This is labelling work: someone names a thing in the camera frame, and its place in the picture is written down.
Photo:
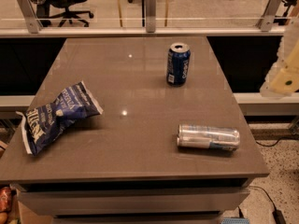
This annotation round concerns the metal bracket right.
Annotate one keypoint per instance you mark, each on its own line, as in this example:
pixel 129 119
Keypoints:
pixel 267 19

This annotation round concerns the glass railing panel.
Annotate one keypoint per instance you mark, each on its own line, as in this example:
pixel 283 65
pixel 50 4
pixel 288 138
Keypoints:
pixel 173 17

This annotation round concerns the black office chair left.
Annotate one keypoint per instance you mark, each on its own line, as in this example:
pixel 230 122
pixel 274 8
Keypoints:
pixel 52 9

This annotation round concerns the red snack bag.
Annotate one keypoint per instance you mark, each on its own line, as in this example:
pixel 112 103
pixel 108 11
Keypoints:
pixel 5 199

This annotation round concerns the metal bracket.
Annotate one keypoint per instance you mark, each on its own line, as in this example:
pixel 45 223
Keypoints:
pixel 150 15
pixel 32 22
pixel 267 19

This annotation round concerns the metal bracket left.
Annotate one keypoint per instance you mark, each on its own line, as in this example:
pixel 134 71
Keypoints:
pixel 32 22

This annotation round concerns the metal bracket middle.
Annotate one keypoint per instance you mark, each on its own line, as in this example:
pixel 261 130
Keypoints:
pixel 150 15

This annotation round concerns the silver energy drink can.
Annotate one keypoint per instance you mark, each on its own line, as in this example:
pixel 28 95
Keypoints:
pixel 207 137

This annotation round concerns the blue pepsi can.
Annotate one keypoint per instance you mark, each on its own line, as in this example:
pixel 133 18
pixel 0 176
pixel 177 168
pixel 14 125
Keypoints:
pixel 178 64

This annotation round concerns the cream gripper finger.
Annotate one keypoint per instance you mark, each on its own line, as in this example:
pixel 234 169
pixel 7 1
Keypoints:
pixel 283 77

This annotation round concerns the blue chip bag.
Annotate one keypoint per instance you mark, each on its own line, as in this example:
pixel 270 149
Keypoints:
pixel 42 125

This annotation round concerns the grey drawer cabinet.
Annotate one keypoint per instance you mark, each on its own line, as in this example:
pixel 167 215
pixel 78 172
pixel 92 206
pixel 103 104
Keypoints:
pixel 124 203

